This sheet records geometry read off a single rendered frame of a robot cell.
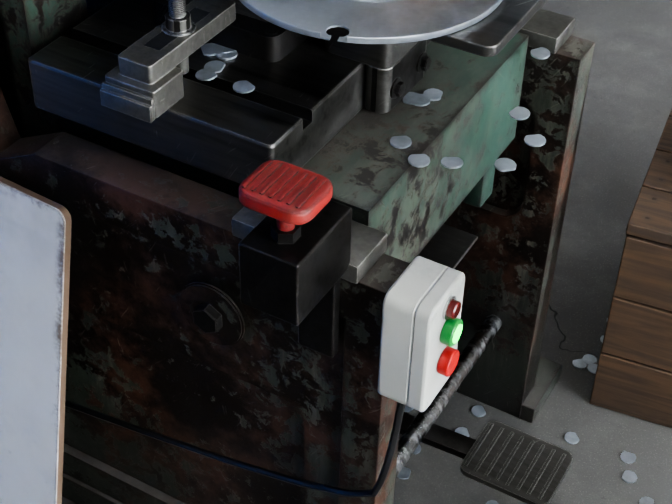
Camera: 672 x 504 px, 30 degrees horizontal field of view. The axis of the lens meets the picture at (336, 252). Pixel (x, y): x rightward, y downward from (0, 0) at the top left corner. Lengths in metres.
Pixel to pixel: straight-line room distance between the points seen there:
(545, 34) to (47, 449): 0.76
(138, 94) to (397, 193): 0.27
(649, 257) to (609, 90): 0.95
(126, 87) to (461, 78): 0.39
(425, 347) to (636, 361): 0.75
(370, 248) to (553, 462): 0.57
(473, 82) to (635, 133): 1.16
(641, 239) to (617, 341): 0.19
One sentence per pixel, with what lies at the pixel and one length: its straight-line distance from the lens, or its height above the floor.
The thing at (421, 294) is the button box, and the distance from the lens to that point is 1.15.
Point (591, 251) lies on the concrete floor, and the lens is 2.22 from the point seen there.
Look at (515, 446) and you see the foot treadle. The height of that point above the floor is 0.16.
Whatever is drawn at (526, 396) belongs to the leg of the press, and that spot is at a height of 0.03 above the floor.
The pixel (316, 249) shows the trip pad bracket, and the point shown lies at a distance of 1.07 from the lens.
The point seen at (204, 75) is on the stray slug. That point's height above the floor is 0.71.
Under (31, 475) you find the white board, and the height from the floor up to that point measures 0.22.
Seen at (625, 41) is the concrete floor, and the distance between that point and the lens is 2.83.
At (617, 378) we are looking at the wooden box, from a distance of 1.90.
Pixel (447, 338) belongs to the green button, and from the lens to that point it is 1.17.
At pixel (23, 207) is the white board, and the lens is 1.36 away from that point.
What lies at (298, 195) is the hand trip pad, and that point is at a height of 0.76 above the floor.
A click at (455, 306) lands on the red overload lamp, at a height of 0.62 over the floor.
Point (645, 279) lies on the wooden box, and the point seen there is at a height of 0.27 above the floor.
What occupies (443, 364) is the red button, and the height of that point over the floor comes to 0.55.
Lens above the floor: 1.39
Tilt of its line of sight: 40 degrees down
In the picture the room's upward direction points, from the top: 2 degrees clockwise
